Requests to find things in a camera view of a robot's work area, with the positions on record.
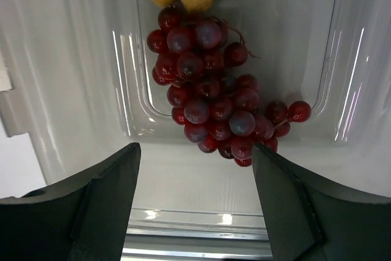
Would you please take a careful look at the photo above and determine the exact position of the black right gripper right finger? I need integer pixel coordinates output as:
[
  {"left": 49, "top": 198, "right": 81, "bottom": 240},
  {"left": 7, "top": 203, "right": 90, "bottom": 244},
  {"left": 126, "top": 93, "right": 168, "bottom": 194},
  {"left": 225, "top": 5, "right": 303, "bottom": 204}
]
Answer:
[{"left": 252, "top": 144, "right": 390, "bottom": 260}]

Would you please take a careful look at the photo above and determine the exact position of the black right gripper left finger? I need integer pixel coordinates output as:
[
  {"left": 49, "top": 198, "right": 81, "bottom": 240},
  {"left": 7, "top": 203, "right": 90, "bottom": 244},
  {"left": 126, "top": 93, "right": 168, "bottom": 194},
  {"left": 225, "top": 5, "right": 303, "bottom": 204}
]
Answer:
[{"left": 1, "top": 142, "right": 141, "bottom": 260}]

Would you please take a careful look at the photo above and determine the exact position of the red grape bunch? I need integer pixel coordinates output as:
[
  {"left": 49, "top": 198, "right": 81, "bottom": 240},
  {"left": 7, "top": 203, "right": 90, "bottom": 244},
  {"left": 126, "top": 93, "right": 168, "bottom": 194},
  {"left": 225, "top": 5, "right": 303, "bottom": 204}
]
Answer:
[{"left": 147, "top": 7, "right": 312, "bottom": 167}]

